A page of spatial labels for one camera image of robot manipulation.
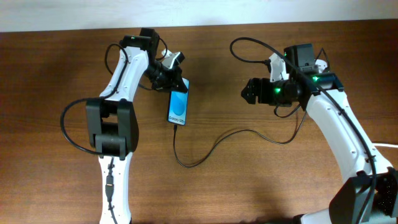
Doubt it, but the blue Galaxy smartphone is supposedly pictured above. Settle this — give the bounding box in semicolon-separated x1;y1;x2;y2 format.
167;91;189;126

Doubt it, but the black USB charging cable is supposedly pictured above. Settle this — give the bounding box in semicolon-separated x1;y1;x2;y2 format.
172;108;308;169

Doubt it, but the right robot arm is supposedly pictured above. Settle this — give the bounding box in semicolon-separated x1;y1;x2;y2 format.
241;44;397;223

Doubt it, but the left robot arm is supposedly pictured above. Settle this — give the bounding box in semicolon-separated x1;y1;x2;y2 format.
86;28;188;223

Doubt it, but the white USB wall charger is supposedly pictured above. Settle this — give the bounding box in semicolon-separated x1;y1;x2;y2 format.
315;59;329;73

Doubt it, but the right black camera cable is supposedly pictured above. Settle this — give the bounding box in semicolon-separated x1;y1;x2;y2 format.
229;37;377;224

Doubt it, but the black camera cable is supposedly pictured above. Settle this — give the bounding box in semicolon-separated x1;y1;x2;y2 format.
229;37;377;224
60;37;169;224

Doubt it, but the white power strip cord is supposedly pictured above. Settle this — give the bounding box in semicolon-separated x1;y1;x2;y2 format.
372;142;398;149

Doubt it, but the left black camera cable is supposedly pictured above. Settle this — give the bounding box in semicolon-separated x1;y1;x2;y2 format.
60;37;169;224

